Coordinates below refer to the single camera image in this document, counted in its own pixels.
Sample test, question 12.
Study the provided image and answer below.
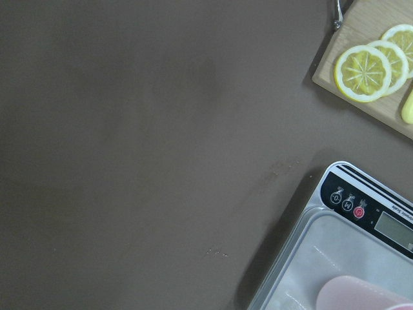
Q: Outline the silver digital kitchen scale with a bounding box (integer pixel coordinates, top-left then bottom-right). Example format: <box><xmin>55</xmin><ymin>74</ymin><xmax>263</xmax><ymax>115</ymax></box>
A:
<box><xmin>249</xmin><ymin>161</ymin><xmax>412</xmax><ymax>309</ymax></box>

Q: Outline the pink plastic cup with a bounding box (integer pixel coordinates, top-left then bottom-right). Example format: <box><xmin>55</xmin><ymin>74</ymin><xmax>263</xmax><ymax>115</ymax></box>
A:
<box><xmin>316</xmin><ymin>276</ymin><xmax>412</xmax><ymax>310</ymax></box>

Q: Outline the lemon slice front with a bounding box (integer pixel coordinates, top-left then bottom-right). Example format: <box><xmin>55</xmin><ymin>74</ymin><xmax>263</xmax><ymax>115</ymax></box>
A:
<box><xmin>334</xmin><ymin>45</ymin><xmax>392</xmax><ymax>103</ymax></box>

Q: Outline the lemon slice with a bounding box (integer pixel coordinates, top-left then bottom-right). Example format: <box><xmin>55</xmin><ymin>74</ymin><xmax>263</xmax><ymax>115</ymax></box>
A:
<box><xmin>334</xmin><ymin>45</ymin><xmax>392</xmax><ymax>103</ymax></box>
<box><xmin>368</xmin><ymin>40</ymin><xmax>409</xmax><ymax>96</ymax></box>
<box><xmin>381</xmin><ymin>24</ymin><xmax>413</xmax><ymax>78</ymax></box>

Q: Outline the wooden cutting board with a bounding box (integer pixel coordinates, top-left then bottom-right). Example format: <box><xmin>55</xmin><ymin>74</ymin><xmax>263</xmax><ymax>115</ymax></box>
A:
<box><xmin>312</xmin><ymin>0</ymin><xmax>412</xmax><ymax>139</ymax></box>

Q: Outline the lemon slice middle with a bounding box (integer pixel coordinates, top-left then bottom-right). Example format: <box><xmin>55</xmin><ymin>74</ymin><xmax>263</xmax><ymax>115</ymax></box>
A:
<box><xmin>368</xmin><ymin>40</ymin><xmax>409</xmax><ymax>96</ymax></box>

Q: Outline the lemon slice back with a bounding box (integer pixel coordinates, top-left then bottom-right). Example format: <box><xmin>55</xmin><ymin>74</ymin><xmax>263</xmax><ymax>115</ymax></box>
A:
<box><xmin>381</xmin><ymin>24</ymin><xmax>413</xmax><ymax>78</ymax></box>

